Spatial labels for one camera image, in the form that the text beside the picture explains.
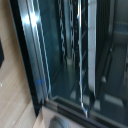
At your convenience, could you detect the metal oven rack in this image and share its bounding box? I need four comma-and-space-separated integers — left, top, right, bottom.
57, 0, 98, 118

